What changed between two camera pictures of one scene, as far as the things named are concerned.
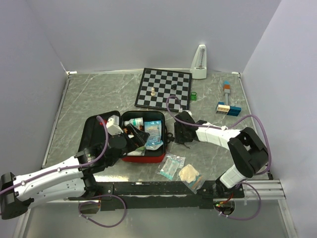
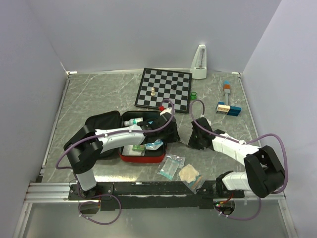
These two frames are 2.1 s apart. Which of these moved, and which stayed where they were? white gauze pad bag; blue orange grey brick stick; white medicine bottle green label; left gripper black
Moved: left gripper black
Stayed: white gauze pad bag; white medicine bottle green label; blue orange grey brick stick
